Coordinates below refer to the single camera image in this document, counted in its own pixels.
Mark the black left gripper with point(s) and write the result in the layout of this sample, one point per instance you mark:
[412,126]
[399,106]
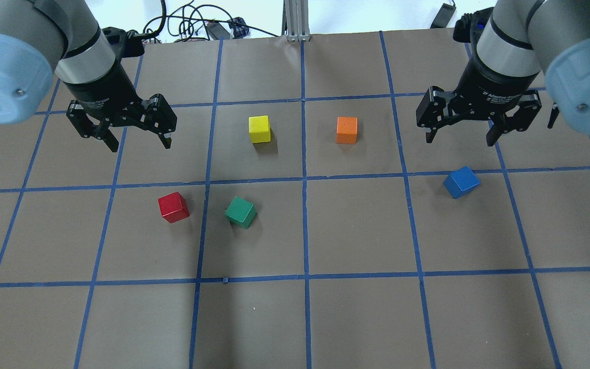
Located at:
[101,83]

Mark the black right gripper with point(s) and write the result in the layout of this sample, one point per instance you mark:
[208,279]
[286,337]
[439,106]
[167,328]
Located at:
[488,82]

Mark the red wooden block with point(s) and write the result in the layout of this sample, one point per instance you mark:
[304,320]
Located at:
[173,207]

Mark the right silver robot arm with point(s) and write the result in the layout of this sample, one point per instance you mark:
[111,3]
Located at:
[511,43]

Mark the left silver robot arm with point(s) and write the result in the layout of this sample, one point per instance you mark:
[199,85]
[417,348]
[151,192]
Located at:
[43,39]

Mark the blue wooden block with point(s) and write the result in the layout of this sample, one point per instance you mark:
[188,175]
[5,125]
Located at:
[461,182]

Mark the orange wooden block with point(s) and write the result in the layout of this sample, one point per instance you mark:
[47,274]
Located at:
[347,129]

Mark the yellow wooden block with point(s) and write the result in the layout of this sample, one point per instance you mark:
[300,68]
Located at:
[259,129]

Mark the green wooden block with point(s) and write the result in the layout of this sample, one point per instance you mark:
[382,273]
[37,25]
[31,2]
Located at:
[241,212]

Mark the black power adapter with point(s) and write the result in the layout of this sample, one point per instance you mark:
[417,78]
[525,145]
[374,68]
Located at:
[443,16]

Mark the aluminium frame post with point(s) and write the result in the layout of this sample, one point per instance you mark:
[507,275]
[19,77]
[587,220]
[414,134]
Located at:
[295,21]

